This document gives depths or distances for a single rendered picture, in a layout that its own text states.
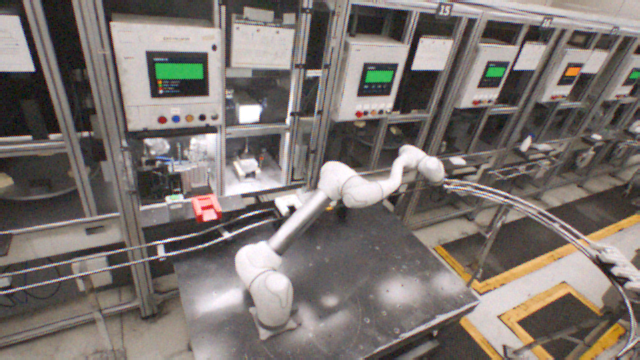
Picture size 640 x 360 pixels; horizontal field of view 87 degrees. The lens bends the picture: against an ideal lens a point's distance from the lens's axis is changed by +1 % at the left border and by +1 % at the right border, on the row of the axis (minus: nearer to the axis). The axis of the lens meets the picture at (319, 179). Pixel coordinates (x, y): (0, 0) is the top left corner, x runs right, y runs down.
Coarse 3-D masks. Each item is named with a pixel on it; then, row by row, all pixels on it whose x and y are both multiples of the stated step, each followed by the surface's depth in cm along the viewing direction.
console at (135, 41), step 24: (120, 24) 130; (144, 24) 134; (168, 24) 145; (192, 24) 152; (120, 48) 134; (144, 48) 138; (168, 48) 142; (192, 48) 147; (216, 48) 151; (120, 72) 139; (144, 72) 143; (216, 72) 157; (144, 96) 148; (168, 96) 152; (192, 96) 157; (216, 96) 163; (144, 120) 154; (168, 120) 159; (192, 120) 164; (216, 120) 169
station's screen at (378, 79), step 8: (368, 72) 194; (376, 72) 197; (384, 72) 200; (392, 72) 203; (368, 80) 198; (376, 80) 200; (384, 80) 203; (392, 80) 206; (368, 88) 201; (376, 88) 204; (384, 88) 207
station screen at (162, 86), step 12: (156, 60) 141; (168, 60) 143; (180, 60) 145; (192, 60) 147; (204, 72) 152; (156, 84) 146; (168, 84) 148; (180, 84) 150; (192, 84) 153; (204, 84) 155
